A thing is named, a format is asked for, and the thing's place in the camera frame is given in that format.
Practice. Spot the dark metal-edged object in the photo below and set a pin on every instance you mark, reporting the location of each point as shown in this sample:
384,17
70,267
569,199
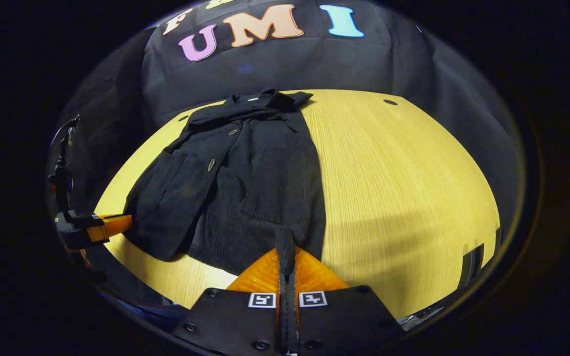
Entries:
473,259

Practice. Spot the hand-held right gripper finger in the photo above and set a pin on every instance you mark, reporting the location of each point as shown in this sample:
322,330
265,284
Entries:
281,321
292,321

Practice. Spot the black coat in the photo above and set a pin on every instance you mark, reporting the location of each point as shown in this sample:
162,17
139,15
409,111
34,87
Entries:
245,188

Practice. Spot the black backdrop cloth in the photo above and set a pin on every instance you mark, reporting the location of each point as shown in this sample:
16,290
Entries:
413,74

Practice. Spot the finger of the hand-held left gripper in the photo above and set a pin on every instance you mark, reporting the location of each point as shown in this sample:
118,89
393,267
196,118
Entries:
114,225

